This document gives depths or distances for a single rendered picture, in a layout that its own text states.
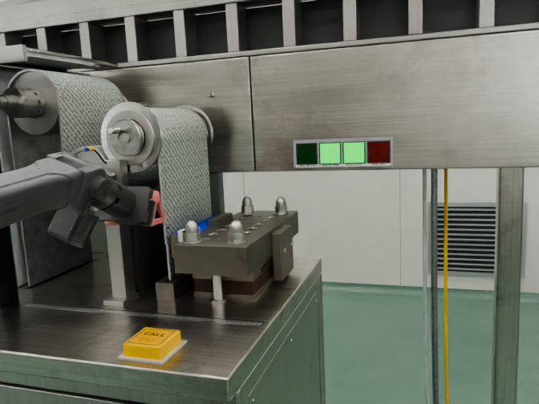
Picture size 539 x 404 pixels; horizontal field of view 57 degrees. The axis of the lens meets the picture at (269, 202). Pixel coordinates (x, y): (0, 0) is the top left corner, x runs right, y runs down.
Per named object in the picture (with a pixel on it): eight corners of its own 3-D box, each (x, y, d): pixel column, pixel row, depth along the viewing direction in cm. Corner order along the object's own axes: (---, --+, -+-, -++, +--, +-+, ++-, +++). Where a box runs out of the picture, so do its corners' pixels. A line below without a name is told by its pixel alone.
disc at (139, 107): (103, 173, 107) (97, 103, 105) (105, 172, 107) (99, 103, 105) (164, 171, 102) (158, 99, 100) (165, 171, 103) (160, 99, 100)
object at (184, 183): (164, 244, 106) (157, 158, 103) (210, 222, 128) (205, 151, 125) (167, 244, 106) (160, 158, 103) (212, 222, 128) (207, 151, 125)
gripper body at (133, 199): (148, 224, 88) (125, 212, 82) (101, 222, 92) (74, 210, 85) (155, 189, 90) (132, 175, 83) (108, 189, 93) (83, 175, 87)
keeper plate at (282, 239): (273, 280, 113) (272, 233, 111) (285, 268, 122) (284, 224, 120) (284, 280, 112) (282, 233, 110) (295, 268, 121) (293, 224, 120)
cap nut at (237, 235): (224, 244, 99) (223, 222, 98) (232, 240, 103) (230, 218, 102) (241, 244, 98) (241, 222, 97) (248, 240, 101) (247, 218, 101)
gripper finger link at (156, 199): (171, 236, 95) (145, 222, 87) (139, 235, 98) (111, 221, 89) (177, 203, 97) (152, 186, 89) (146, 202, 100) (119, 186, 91)
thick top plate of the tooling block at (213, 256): (175, 272, 101) (172, 244, 100) (243, 231, 139) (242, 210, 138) (247, 276, 96) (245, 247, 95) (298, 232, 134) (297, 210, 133)
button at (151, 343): (123, 357, 80) (121, 343, 80) (146, 339, 87) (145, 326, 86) (160, 361, 78) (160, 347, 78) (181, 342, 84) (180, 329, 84)
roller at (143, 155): (108, 165, 106) (103, 111, 104) (168, 156, 130) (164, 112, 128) (155, 164, 102) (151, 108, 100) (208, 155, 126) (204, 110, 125)
